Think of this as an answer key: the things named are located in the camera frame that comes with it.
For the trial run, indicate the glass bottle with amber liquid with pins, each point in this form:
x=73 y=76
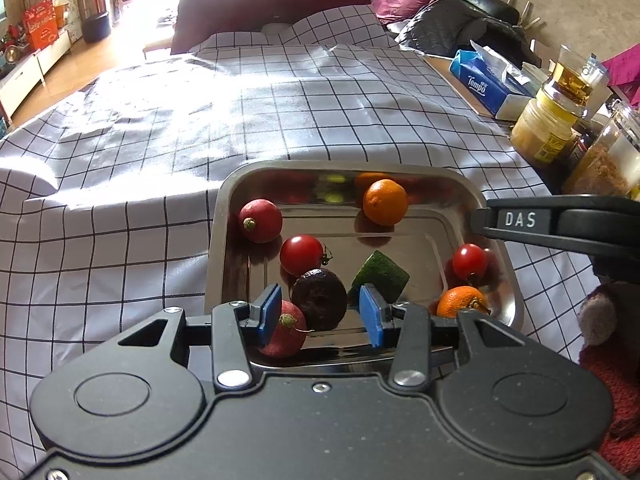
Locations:
x=575 y=77

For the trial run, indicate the white low cabinet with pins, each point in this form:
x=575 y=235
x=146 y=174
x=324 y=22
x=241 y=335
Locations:
x=25 y=75

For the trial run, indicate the dark red chair back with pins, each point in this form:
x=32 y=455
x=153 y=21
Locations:
x=260 y=10

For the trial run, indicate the black round stool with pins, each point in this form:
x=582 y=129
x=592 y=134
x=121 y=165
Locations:
x=95 y=27

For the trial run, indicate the black quilted cushion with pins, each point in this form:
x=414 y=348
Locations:
x=440 y=25

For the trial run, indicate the small mandarin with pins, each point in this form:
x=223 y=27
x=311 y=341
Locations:
x=460 y=302

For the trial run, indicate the yellow jar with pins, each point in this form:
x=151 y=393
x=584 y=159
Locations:
x=540 y=132

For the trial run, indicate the cucumber piece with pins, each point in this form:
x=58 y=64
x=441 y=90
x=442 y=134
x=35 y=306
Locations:
x=380 y=275

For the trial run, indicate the dark passion fruit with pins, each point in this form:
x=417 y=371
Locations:
x=319 y=300

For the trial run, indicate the large red radish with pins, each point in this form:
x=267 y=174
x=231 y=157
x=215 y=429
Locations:
x=287 y=332

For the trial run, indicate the stainless steel tray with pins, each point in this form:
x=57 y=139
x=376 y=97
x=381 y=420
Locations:
x=400 y=240

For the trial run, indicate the clip-top glass jar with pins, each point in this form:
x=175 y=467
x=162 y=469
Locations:
x=607 y=160

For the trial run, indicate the magenta cloth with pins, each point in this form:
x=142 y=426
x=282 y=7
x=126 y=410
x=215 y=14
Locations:
x=625 y=72

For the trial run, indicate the cherry tomato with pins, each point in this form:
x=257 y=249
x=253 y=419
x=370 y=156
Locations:
x=301 y=255
x=470 y=261

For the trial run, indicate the blue tissue pack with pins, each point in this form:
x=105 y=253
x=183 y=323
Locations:
x=480 y=82

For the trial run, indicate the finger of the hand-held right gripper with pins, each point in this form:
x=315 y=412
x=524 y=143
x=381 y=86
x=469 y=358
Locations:
x=575 y=227

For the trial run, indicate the large mandarin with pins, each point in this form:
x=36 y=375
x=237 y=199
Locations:
x=385 y=202

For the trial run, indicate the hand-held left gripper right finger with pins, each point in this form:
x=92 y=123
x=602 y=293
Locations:
x=371 y=315

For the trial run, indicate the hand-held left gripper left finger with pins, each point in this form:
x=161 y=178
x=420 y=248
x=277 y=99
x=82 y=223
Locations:
x=269 y=315

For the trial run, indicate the checked tablecloth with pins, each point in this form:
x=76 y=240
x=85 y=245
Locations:
x=125 y=185

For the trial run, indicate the small red radish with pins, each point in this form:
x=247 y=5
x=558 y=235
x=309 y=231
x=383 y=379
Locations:
x=260 y=221

